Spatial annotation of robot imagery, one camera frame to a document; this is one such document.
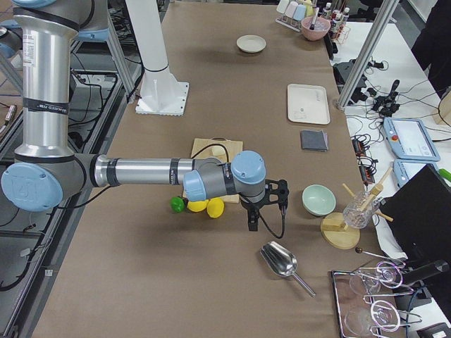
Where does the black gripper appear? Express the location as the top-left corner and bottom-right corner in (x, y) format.
(240, 179), (290, 232)

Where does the cream round plate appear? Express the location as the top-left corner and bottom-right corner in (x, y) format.
(236, 35), (266, 54)

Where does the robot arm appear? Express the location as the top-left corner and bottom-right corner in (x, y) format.
(1, 1), (289, 231)

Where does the cream rectangular tray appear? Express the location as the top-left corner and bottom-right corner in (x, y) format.
(287, 84), (330, 125)

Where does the black tray with glasses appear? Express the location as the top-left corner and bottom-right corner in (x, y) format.
(330, 261), (422, 337)

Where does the whole yellow lemon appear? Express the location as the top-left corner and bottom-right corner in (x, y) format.
(206, 197), (225, 218)
(187, 200), (209, 213)

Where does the metal scoop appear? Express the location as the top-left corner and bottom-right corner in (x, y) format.
(260, 241), (316, 298)

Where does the mint green bowl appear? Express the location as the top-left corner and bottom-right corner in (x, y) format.
(302, 184), (336, 216)

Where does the green lime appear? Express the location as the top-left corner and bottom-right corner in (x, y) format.
(170, 196), (186, 213)

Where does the wooden cutting board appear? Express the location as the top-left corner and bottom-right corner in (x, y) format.
(182, 138), (242, 203)

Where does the wooden cup stand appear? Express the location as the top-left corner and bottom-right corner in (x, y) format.
(321, 167), (393, 249)

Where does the folded grey cloth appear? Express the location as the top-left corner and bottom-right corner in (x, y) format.
(300, 130), (328, 152)

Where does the clear glass cup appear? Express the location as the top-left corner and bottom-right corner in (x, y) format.
(343, 191), (380, 229)

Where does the blue teach pendant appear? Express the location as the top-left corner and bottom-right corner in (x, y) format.
(383, 118), (440, 162)
(393, 158), (450, 188)

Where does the black monitor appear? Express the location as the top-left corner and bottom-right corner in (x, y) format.
(381, 164), (450, 264)

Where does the pink bowl with ice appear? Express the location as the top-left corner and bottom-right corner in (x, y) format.
(301, 16), (330, 41)

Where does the bottle rack with bottles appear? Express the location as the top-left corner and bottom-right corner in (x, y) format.
(321, 2), (351, 44)

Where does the pink cup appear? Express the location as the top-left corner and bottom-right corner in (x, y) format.
(284, 1), (299, 19)

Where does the light blue cup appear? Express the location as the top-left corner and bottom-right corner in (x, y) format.
(293, 4), (307, 21)

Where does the light green cup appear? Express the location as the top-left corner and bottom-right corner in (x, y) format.
(276, 0), (290, 14)

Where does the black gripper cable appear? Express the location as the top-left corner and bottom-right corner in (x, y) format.
(259, 196), (287, 239)

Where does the white camera post with base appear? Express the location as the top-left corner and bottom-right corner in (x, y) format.
(126, 1), (190, 116)

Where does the white wire cup rack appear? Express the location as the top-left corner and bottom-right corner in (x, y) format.
(276, 7), (301, 32)

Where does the aluminium frame post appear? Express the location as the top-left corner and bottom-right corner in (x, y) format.
(336, 0), (400, 111)

